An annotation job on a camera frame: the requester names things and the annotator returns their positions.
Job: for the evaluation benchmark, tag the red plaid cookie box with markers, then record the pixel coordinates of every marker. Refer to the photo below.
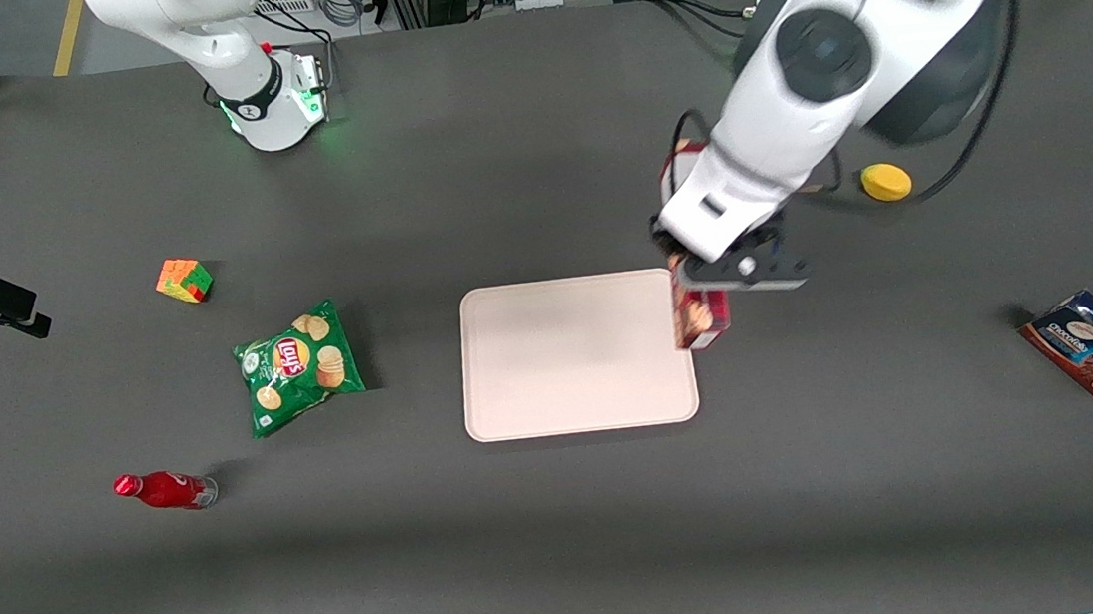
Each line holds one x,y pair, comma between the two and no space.
701,317

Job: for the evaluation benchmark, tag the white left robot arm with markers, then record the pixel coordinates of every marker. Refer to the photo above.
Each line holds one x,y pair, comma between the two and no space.
823,50

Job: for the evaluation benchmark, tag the pale pink rectangular tray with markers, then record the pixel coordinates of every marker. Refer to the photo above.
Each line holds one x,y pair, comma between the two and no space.
571,355

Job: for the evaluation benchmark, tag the yellow lemon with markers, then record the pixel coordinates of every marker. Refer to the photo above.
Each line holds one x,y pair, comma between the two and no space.
885,182

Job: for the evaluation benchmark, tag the colourful puzzle cube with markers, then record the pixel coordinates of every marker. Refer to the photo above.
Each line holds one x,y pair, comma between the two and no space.
184,280

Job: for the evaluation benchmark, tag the red cola bottle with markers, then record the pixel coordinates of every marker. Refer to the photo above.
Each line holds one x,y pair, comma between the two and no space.
163,490

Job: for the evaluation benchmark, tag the green potato chip bag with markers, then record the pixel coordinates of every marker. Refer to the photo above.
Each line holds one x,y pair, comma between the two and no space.
297,366

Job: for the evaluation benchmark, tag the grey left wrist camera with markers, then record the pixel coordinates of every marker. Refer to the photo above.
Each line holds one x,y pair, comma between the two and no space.
749,272

